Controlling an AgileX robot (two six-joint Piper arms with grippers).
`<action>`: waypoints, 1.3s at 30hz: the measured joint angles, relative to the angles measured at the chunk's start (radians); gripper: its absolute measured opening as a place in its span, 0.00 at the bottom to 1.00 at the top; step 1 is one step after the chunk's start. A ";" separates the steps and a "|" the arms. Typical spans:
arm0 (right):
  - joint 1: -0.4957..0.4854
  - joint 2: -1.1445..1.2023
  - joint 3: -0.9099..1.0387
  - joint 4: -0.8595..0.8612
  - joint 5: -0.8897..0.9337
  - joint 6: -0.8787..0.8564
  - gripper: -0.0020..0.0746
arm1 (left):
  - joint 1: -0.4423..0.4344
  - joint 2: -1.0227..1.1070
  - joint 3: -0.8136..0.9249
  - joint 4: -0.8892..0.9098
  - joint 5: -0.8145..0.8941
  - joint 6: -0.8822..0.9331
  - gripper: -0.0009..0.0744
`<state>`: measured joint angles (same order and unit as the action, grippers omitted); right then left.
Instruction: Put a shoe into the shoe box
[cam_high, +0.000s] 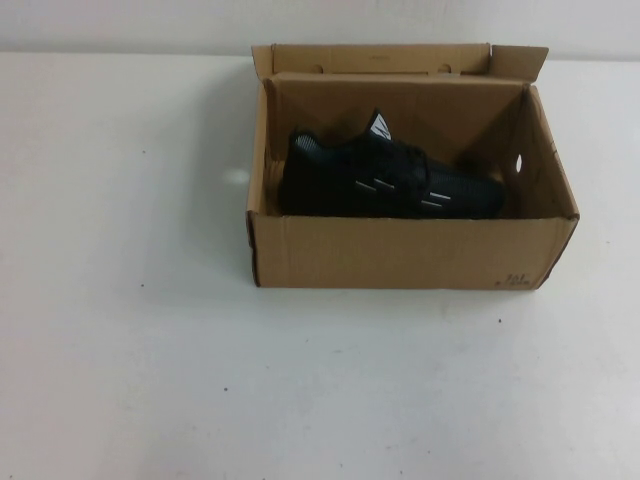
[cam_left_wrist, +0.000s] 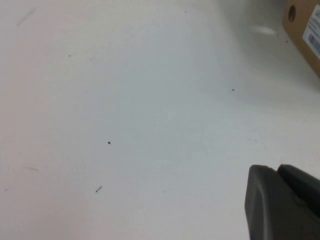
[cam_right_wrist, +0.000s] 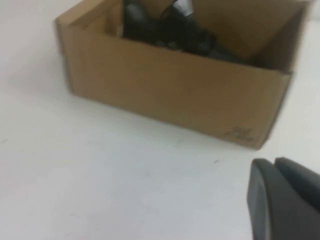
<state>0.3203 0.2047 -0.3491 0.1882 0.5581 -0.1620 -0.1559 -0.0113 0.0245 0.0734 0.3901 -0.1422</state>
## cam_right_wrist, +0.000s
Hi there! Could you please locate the black knit sneaker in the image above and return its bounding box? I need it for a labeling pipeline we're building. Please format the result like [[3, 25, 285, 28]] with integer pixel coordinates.
[[122, 0, 251, 66]]

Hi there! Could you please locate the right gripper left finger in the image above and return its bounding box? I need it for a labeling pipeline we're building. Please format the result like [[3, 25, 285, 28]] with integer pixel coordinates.
[[246, 158, 304, 240]]

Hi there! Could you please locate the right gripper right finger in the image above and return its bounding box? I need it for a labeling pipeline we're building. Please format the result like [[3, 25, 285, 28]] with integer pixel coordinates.
[[274, 156, 320, 240]]

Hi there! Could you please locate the brown cardboard shoe box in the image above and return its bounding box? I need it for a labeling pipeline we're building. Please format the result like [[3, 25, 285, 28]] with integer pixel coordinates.
[[53, 0, 312, 151]]

